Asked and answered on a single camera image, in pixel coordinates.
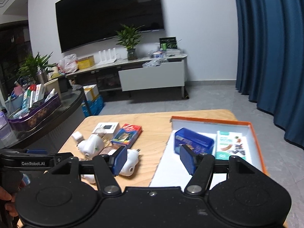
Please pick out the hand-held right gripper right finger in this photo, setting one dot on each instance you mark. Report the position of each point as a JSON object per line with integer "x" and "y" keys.
{"x": 187, "y": 159}

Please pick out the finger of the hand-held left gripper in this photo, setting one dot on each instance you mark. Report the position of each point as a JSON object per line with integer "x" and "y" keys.
{"x": 36, "y": 151}

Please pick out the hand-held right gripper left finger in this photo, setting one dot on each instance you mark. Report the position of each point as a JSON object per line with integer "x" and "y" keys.
{"x": 119, "y": 160}

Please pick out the white plug-in night light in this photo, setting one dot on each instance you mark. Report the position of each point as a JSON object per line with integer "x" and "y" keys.
{"x": 130, "y": 163}

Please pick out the blue plastic box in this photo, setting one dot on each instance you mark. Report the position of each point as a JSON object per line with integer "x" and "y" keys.
{"x": 194, "y": 140}

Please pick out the orange-rimmed white tray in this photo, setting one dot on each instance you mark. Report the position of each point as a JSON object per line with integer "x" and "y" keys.
{"x": 166, "y": 168}

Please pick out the red blue card pack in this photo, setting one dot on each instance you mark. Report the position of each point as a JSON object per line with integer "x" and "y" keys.
{"x": 125, "y": 135}

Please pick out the white power adapter box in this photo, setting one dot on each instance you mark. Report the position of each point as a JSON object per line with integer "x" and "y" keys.
{"x": 106, "y": 128}

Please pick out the teal bandage box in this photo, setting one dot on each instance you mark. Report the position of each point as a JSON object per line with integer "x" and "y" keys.
{"x": 229, "y": 144}

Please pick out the person's left hand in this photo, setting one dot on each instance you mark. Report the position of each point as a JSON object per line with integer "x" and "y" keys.
{"x": 6, "y": 194}

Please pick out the brown tube white cap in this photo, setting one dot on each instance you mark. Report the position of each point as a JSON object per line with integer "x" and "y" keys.
{"x": 108, "y": 150}

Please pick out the white device green mark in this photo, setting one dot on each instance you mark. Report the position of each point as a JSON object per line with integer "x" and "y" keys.
{"x": 91, "y": 146}

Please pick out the purple tin tray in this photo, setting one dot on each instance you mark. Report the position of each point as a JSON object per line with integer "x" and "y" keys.
{"x": 35, "y": 118}

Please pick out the small white charger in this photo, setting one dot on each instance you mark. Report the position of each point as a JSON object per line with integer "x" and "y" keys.
{"x": 78, "y": 138}

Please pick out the small purple case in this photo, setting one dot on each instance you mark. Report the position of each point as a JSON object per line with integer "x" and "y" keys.
{"x": 2, "y": 121}

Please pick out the black glass counter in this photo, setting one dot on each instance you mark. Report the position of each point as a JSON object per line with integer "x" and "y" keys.
{"x": 66, "y": 114}

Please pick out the pile of toiletry packets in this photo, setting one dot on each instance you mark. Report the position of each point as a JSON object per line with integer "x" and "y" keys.
{"x": 33, "y": 96}

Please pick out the blue cartons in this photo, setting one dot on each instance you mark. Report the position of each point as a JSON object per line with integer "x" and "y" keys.
{"x": 95, "y": 106}

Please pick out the beige plastic bin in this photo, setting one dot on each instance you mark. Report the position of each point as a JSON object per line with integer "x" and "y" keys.
{"x": 53, "y": 85}

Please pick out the white yellow carton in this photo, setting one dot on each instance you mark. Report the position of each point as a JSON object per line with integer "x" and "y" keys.
{"x": 91, "y": 92}

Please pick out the stainless steel flask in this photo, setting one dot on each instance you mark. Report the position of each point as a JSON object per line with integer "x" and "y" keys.
{"x": 42, "y": 76}

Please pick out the large leafy potted plant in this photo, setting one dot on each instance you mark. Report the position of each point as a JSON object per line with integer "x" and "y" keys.
{"x": 33, "y": 66}

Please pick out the white media console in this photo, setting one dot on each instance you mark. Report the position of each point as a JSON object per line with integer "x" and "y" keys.
{"x": 152, "y": 78}

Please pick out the white red plastic bag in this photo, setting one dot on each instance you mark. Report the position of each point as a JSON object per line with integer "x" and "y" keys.
{"x": 68, "y": 64}

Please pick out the white router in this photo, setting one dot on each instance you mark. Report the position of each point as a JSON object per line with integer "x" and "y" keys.
{"x": 106, "y": 62}

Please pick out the yellow box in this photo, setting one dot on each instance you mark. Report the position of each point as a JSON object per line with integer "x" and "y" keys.
{"x": 86, "y": 63}

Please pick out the clear plastic bags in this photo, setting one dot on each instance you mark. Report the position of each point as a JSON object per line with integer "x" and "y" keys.
{"x": 152, "y": 64}

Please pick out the dark glass cabinet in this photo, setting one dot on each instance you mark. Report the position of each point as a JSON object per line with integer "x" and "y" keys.
{"x": 11, "y": 52}

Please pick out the clear plastic container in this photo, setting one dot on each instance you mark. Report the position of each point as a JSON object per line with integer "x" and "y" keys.
{"x": 158, "y": 54}

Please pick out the black green box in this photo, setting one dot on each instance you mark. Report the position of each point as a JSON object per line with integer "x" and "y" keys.
{"x": 168, "y": 44}

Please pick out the potted plant glass vase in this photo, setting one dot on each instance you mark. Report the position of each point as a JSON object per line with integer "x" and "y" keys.
{"x": 129, "y": 38}

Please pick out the blue curtain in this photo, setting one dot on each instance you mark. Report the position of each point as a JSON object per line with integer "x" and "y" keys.
{"x": 273, "y": 52}

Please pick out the black wall television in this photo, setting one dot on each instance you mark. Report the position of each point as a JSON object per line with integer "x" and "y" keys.
{"x": 109, "y": 11}

